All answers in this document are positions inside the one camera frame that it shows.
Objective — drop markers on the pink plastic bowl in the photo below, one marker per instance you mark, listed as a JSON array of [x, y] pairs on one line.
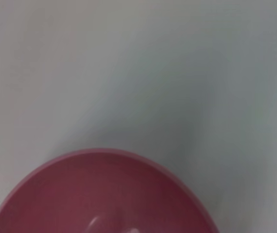
[[92, 194]]

